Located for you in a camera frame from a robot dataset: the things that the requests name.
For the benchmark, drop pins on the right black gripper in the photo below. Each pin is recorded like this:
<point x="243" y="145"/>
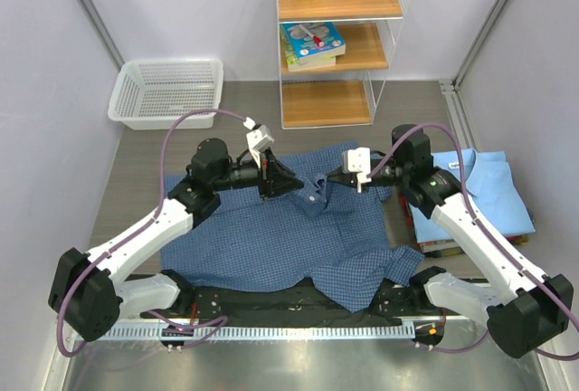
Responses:
<point x="344" y="177"/>

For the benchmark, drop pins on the white wire wooden shelf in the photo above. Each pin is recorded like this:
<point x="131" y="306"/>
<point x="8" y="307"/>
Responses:
<point x="348" y="93"/>

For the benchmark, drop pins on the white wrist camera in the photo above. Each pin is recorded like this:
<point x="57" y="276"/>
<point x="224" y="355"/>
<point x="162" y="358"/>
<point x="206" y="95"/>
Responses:
<point x="356" y="163"/>
<point x="258" y="139"/>

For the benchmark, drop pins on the folded light blue shirt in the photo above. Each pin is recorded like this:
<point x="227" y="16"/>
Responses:
<point x="477" y="163"/>

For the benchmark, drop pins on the aluminium rail frame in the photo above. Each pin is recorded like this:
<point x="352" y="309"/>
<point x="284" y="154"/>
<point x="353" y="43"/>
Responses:
<point x="289" y="331"/>

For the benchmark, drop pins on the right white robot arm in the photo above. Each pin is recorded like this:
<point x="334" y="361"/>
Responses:
<point x="523" y="307"/>

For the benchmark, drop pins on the folded shirts pile underneath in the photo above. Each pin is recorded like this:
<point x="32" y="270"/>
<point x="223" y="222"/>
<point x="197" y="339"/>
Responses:
<point x="434" y="248"/>

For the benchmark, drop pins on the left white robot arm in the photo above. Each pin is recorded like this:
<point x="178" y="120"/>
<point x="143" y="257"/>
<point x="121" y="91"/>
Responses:
<point x="91" y="291"/>

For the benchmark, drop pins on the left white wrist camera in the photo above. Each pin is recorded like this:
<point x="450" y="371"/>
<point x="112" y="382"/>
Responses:
<point x="258" y="139"/>

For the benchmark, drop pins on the black mounting base plate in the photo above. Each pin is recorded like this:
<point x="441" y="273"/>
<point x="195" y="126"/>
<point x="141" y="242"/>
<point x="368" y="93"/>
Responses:
<point x="303" y="306"/>

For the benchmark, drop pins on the green book underneath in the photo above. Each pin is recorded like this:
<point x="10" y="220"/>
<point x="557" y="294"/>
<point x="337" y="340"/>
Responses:
<point x="294" y="65"/>

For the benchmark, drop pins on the dark blue checkered shirt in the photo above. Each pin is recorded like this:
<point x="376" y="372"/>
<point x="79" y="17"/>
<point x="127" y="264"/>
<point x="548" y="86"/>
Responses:
<point x="324" y="231"/>

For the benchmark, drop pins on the white plastic laundry basket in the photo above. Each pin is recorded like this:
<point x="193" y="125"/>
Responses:
<point x="151" y="94"/>

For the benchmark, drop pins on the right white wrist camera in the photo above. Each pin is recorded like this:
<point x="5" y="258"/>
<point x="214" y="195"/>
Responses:
<point x="356" y="163"/>

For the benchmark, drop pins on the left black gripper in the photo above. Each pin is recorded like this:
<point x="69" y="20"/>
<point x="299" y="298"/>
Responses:
<point x="274" y="178"/>

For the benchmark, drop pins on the red white marker pen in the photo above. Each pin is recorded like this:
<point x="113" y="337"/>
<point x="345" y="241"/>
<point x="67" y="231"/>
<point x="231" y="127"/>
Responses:
<point x="315" y="39"/>

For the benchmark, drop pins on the blue children's book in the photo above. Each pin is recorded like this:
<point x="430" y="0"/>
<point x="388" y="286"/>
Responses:
<point x="306" y="50"/>

